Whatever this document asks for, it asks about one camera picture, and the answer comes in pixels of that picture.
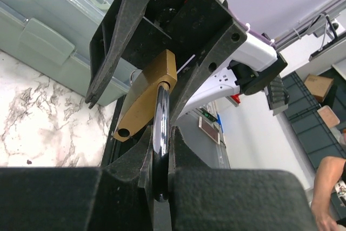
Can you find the cardboard box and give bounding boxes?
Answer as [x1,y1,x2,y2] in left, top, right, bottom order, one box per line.
[304,74,334,103]

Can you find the brass padlock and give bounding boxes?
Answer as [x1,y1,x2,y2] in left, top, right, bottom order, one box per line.
[114,49,177,202]

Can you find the aluminium rail frame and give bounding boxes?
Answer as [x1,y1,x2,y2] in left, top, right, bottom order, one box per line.
[275,0,345,51]

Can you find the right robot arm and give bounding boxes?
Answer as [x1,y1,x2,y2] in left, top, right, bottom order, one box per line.
[85,0,287,121]

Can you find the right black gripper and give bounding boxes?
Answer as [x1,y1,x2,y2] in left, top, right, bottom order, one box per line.
[85,0,247,126]

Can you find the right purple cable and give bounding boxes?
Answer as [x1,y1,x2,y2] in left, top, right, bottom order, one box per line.
[237,18,276,47]

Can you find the person's bare forearm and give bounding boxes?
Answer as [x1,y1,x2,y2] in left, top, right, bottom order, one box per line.
[311,156,345,230]

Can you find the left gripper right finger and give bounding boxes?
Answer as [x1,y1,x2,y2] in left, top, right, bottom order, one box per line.
[168,127,317,230]

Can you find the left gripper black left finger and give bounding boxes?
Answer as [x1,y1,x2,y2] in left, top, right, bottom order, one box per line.
[1,127,154,230]

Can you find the dark stacked crates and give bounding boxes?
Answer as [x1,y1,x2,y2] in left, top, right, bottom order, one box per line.
[283,72,345,169]

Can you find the clear plastic bin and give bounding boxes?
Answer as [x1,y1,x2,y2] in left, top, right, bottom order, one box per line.
[0,0,141,107]

